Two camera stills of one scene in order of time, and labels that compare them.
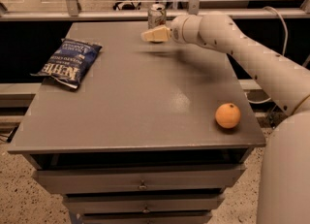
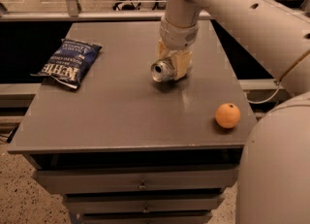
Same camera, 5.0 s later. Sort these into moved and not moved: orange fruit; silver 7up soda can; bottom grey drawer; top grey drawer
Moved: silver 7up soda can
Not moved: bottom grey drawer; top grey drawer; orange fruit
